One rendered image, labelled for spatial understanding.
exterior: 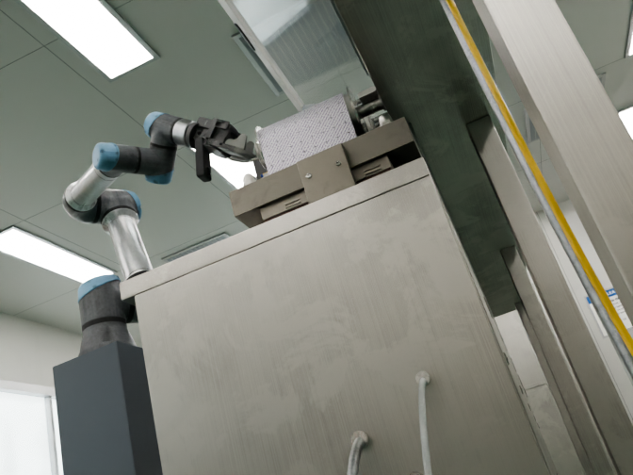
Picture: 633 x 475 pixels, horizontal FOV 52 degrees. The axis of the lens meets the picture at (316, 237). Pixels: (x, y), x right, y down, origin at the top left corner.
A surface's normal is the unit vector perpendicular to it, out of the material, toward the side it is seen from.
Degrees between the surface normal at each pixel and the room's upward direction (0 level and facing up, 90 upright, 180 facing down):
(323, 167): 90
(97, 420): 90
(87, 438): 90
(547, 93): 90
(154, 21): 180
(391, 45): 180
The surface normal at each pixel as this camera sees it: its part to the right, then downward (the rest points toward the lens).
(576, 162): -0.33, -0.32
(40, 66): 0.26, 0.88
